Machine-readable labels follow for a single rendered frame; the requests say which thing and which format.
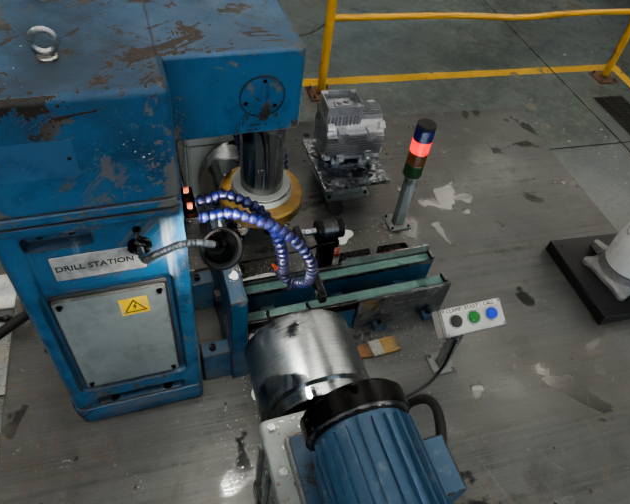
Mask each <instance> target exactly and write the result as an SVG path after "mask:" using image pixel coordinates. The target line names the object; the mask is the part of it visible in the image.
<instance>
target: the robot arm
mask: <svg viewBox="0 0 630 504"><path fill-rule="evenodd" d="M591 246H592V247H593V249H594V250H595V252H596V253H597V255H595V256H586V257H584V259H583V260H582V262H583V264H584V265H586V266H587V267H589V268H590V269H591V270H592V271H593V272H594V273H595V274H596V275H597V276H598V277H599V279H600V280H601V281H602V282H603V283H604V284H605V285H606V286H607V287H608V288H609V289H610V290H611V291H612V293H613V294H614V296H615V297H616V298H617V299H618V300H620V301H624V300H625V299H626V298H627V297H628V296H630V221H629V222H628V223H627V224H626V225H625V226H624V227H623V228H622V229H621V231H620V232H619V233H618V234H617V235H616V237H615V238H614V239H613V241H612V242H611V244H610V245H609V247H608V246H607V245H605V244H604V243H602V242H601V241H600V240H595V241H593V242H592V243H591Z"/></svg>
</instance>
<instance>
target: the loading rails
mask: <svg viewBox="0 0 630 504"><path fill-rule="evenodd" d="M434 257H435V256H434V254H433V253H432V251H431V250H429V245H428V244H424V245H419V246H413V247H408V248H402V249H397V250H391V251H386V252H380V253H375V254H369V255H364V256H358V257H352V258H347V259H341V260H340V263H339V264H334V265H328V266H323V267H318V269H317V271H318V273H319V276H320V278H321V281H322V283H323V286H324V288H325V291H326V293H327V300H326V302H324V303H319V302H318V299H317V298H315V296H314V289H313V286H310V287H308V288H302V289H299V288H295V289H290V290H287V283H283V282H282V281H281V280H280V279H279V277H277V276H276V275H273V276H268V277H263V278H257V279H252V280H246V281H243V284H244V287H245V291H246V294H247V297H248V330H250V329H256V328H258V327H259V328H260V327H262V325H264V324H268V320H267V316H266V313H265V311H266V310H269V312H270V314H269V316H270V317H271V319H272V321H273V320H275V319H277V318H279V317H282V316H284V315H287V314H290V313H293V312H297V311H302V310H307V308H306V302H308V305H310V307H311V308H314V309H323V310H329V311H333V312H336V313H338V314H340V315H341V316H342V317H343V318H344V319H345V320H346V323H347V325H348V327H351V328H352V329H356V328H360V327H365V326H369V325H371V326H372V328H373V331H374V332H375V331H379V330H384V329H386V327H387V324H386V322H387V321H392V320H396V319H401V318H406V317H410V316H415V315H420V317H421V319H422V321H424V320H428V319H433V318H432V314H431V313H432V312H433V311H437V310H439V309H440V307H441V305H442V303H443V301H444V298H445V296H446V294H447V292H448V290H449V288H450V286H451V282H447V281H448V278H447V277H446V275H445V273H444V272H441V273H440V275H438V276H433V277H427V278H426V276H427V274H428V271H429V269H430V267H431V264H432V262H433V260H434Z"/></svg>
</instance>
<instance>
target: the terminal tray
mask: <svg viewBox="0 0 630 504"><path fill-rule="evenodd" d="M352 90H354V91H355V92H352ZM324 92H327V93H324ZM359 104H361V105H359ZM330 105H333V106H332V107H331V106H330ZM319 108H320V109H322V111H323V112H322V111H321V110H320V112H321V114H322V117H323V119H324V122H325V121H326V123H325V124H326V125H327V124H334V125H335V126H337V125H339V126H341V125H343V126H345V124H346V125H347V126H348V124H350V125H352V124H354V125H356V124H357V125H359V124H360V123H361V119H362V115H363V110H364V105H363V103H362V101H361V99H360V97H359V95H358V93H357V91H356V89H346V90H323V91H321V96H320V106H319ZM323 113H324V115H323ZM324 116H325V118H324Z"/></svg>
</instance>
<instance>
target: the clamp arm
mask: <svg viewBox="0 0 630 504"><path fill-rule="evenodd" d="M292 230H293V231H294V234H295V235H298V236H300V239H301V240H303V241H304V242H305V244H306V245H307V243H306V241H305V239H304V236H305V235H304V234H305V232H302V231H304V229H303V230H302V229H301V228H300V226H299V225H297V226H293V228H292ZM312 286H313V289H314V296H315V298H317V299H318V302H319V303H324V302H326V300H327V293H326V291H325V288H324V286H323V283H322V281H321V278H320V276H319V273H318V272H317V276H316V279H315V281H314V283H313V284H312Z"/></svg>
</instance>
